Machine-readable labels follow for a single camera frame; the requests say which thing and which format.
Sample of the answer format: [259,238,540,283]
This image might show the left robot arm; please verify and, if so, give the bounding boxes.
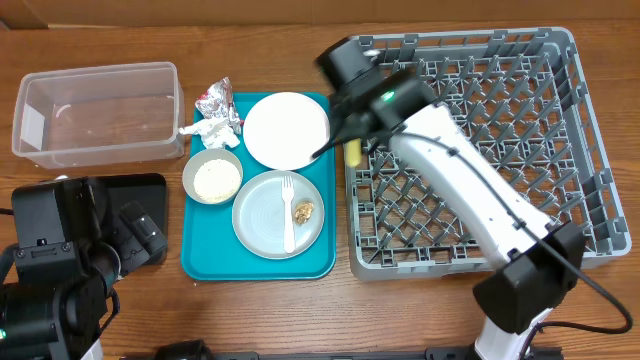
[1,173,168,359]

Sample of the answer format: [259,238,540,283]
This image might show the yellow plastic spoon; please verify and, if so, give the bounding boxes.
[344,138,362,168]

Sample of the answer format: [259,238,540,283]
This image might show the white pink-rimmed plate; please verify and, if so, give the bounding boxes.
[243,92,329,170]

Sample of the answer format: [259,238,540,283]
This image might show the teal serving tray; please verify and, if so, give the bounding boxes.
[180,91,337,282]

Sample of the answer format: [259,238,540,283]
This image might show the grey dishwasher rack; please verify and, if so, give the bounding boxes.
[345,27,632,281]

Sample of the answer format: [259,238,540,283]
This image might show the black plastic tray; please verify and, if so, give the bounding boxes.
[19,172,169,274]

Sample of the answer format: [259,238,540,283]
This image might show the white plastic fork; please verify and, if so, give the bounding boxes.
[281,176,296,254]

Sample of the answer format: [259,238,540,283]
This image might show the crumpled aluminium foil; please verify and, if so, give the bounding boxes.
[195,77,243,135]

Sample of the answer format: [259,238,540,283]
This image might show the grey plate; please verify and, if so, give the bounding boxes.
[232,170,325,260]

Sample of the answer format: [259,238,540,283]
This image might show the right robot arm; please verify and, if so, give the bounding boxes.
[315,38,584,359]

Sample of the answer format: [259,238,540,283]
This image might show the clear plastic bin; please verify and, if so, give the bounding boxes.
[12,62,185,169]

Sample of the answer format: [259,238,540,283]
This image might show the brown food scrap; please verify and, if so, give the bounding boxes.
[293,200,315,225]

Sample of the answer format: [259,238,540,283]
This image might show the grey bowl of rice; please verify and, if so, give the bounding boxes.
[182,149,243,205]

